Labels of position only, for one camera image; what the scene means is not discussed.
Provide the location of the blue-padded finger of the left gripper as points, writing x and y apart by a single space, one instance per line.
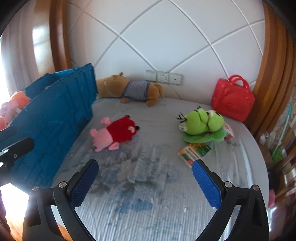
7 132
17 150

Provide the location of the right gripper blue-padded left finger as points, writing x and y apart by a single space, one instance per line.
40 223

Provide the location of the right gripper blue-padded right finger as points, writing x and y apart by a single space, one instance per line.
251 221

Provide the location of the pink pig plush orange dress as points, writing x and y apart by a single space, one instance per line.
9 110

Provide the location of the green frog plush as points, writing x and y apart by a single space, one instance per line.
202 126

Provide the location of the pink pig plush red dress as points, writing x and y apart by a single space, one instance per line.
114 133

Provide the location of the blue plastic storage crate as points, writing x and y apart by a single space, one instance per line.
59 109

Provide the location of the small pink white box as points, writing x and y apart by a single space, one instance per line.
228 132

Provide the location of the green yellow medicine box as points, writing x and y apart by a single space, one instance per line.
193 152

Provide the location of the brown bear plush striped shirt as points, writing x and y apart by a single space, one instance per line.
119 86

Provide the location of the red plastic toy case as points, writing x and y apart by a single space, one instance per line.
233 98

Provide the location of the teal broom handle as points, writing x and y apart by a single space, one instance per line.
284 128

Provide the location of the white wall socket panel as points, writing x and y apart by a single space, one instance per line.
163 77

